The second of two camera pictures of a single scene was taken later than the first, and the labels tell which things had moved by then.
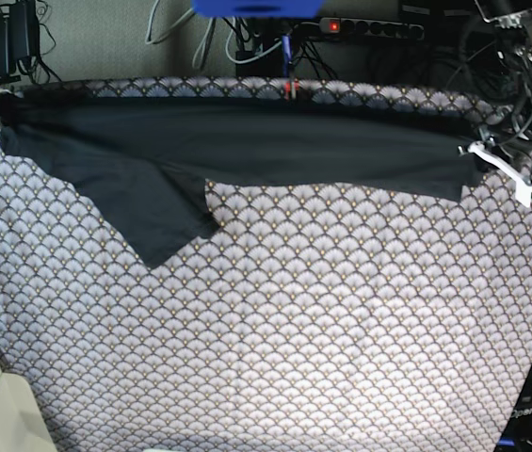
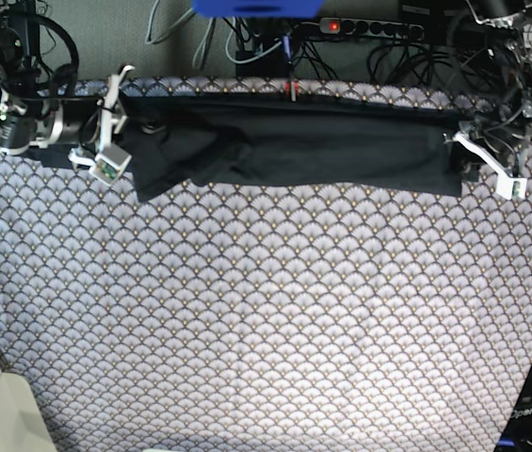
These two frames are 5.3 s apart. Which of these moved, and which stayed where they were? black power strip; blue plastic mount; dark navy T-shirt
Moved: dark navy T-shirt
Stayed: blue plastic mount; black power strip
